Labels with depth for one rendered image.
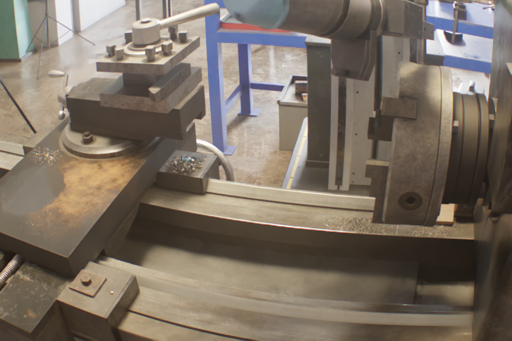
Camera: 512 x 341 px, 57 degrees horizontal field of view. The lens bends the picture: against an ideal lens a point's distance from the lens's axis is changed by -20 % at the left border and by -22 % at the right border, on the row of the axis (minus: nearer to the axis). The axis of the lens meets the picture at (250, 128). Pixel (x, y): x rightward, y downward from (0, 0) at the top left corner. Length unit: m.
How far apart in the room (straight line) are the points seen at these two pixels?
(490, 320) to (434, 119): 0.32
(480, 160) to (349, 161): 1.34
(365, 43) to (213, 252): 0.67
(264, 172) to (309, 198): 1.72
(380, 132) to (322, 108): 1.38
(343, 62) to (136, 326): 0.53
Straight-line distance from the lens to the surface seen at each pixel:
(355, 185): 2.16
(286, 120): 2.97
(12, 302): 0.94
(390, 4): 0.70
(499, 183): 0.62
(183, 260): 1.20
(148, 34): 1.11
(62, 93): 1.31
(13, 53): 5.38
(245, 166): 2.93
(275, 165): 2.92
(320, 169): 2.26
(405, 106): 0.73
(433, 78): 0.78
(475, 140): 0.77
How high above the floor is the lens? 1.49
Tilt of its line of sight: 27 degrees down
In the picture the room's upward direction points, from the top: 3 degrees counter-clockwise
